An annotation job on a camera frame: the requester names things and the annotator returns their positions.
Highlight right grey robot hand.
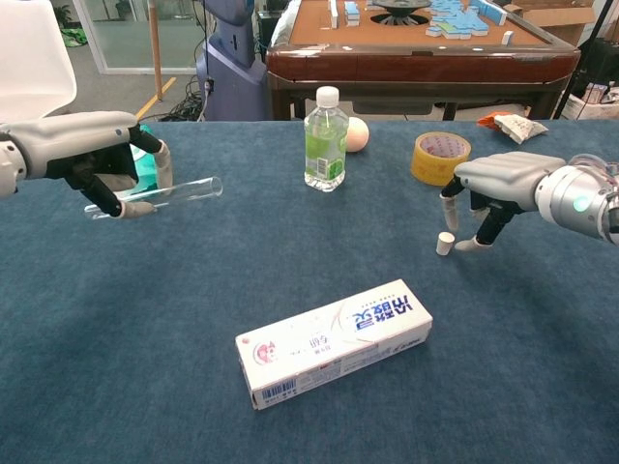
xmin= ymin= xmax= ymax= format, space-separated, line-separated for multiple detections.
xmin=438 ymin=151 xmax=567 ymax=253

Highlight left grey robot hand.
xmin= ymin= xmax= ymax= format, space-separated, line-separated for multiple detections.
xmin=14 ymin=111 xmax=175 ymax=220

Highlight clear glass test tube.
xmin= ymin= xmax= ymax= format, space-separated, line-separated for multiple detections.
xmin=83 ymin=176 xmax=224 ymax=221

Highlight purple robot base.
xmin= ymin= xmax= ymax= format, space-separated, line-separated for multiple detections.
xmin=194 ymin=0 xmax=268 ymax=122

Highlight crumpled orange white wrapper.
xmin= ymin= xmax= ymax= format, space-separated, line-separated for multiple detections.
xmin=477 ymin=111 xmax=550 ymax=145

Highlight green wet wipes pack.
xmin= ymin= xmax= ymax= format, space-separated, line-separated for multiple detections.
xmin=128 ymin=124 xmax=161 ymax=194

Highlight yellow packing tape roll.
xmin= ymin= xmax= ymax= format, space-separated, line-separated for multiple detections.
xmin=409 ymin=132 xmax=473 ymax=188

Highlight white plastic chair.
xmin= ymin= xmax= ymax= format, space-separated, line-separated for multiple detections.
xmin=0 ymin=0 xmax=78 ymax=125

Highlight black tripod leg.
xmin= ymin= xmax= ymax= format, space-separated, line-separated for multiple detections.
xmin=552 ymin=0 xmax=612 ymax=121

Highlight green crumpled bag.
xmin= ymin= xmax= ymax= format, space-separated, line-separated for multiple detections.
xmin=61 ymin=26 xmax=89 ymax=48

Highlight wooden pole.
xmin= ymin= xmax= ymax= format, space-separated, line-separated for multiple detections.
xmin=147 ymin=0 xmax=164 ymax=102

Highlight white printed boxes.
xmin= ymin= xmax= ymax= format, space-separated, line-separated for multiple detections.
xmin=563 ymin=81 xmax=619 ymax=121

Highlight green potted plant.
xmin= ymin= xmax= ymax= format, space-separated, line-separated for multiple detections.
xmin=50 ymin=3 xmax=74 ymax=29

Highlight brown mahjong table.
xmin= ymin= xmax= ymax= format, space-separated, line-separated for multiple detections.
xmin=264 ymin=0 xmax=581 ymax=122

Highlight peach coloured ball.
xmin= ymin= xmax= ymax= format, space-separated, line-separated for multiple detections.
xmin=345 ymin=116 xmax=370 ymax=154

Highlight brown cardboard box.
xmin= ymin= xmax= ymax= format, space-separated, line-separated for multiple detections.
xmin=502 ymin=0 xmax=597 ymax=48

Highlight heap of blue mahjong tiles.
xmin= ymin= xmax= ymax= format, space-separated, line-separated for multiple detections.
xmin=425 ymin=0 xmax=487 ymax=40

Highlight row of blue mahjong tiles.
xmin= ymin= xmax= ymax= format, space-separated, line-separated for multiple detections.
xmin=471 ymin=0 xmax=508 ymax=27

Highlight clear plastic water bottle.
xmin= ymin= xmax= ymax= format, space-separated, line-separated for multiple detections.
xmin=303 ymin=85 xmax=348 ymax=193

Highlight blue table cloth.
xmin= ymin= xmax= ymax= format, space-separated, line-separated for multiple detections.
xmin=0 ymin=119 xmax=619 ymax=464

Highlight black mahjong table dome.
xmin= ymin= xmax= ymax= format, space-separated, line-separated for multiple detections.
xmin=370 ymin=0 xmax=433 ymax=24

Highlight pale plastic bag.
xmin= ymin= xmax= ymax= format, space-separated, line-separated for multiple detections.
xmin=269 ymin=0 xmax=304 ymax=48

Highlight white toothpaste box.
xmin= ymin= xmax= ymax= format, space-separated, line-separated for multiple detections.
xmin=234 ymin=278 xmax=434 ymax=412

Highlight black floor cables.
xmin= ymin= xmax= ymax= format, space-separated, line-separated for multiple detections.
xmin=158 ymin=72 xmax=210 ymax=123

